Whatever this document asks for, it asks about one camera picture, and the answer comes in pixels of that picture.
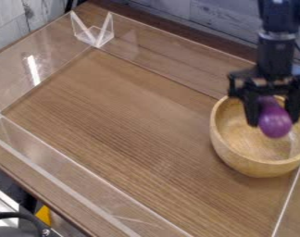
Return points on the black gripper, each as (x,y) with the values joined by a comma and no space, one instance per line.
(274,76)

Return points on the clear acrylic corner bracket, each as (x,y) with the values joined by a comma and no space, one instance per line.
(95,36)

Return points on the yellow black device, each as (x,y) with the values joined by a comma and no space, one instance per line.
(53,221)

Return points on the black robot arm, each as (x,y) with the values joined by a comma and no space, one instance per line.
(279,21)

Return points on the purple toy eggplant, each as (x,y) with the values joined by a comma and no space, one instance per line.
(274,121)

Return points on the brown wooden bowl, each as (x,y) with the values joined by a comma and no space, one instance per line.
(243,148)

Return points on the clear acrylic tray wall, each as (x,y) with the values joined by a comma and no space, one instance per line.
(96,207)

